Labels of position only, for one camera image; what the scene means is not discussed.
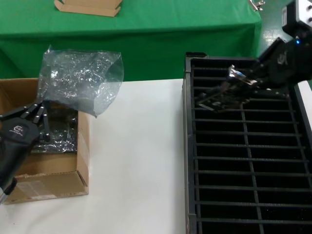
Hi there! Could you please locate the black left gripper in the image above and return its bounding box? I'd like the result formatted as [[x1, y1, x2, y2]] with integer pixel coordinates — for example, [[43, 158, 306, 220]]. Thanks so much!
[[0, 101, 52, 196]]

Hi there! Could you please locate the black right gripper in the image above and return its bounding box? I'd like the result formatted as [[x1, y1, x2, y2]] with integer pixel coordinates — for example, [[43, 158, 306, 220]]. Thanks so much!
[[243, 31, 312, 98]]

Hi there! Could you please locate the bare graphics card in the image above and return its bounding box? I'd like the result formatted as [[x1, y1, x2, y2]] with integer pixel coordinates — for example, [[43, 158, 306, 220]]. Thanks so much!
[[195, 64, 259, 113]]

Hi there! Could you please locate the translucent antistatic bubble bag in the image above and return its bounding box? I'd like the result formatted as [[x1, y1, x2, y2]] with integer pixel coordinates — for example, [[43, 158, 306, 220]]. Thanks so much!
[[38, 45, 125, 119]]

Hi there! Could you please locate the brown cardboard box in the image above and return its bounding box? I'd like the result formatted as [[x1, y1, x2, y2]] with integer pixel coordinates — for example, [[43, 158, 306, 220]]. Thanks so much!
[[0, 77, 91, 205]]

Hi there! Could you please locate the bagged graphics card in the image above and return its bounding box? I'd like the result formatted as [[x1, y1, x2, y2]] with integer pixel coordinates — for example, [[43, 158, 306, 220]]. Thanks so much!
[[30, 101, 79, 155]]

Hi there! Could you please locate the black slotted plastic container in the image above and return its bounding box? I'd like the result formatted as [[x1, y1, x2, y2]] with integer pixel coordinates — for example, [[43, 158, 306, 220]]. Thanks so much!
[[181, 52, 312, 234]]

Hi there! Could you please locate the silver metal binder clip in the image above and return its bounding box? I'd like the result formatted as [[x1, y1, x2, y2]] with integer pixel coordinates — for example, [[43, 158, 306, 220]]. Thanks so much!
[[248, 0, 266, 12]]

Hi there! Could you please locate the flat folded cardboard piece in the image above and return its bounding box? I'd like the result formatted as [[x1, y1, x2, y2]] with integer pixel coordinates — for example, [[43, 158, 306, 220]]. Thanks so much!
[[54, 0, 124, 18]]

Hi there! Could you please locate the green tablecloth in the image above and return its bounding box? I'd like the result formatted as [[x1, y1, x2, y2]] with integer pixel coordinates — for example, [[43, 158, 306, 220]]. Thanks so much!
[[0, 0, 263, 85]]

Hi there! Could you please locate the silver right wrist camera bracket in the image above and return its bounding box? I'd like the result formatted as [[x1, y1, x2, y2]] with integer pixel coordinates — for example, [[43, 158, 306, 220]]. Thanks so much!
[[281, 0, 312, 34]]

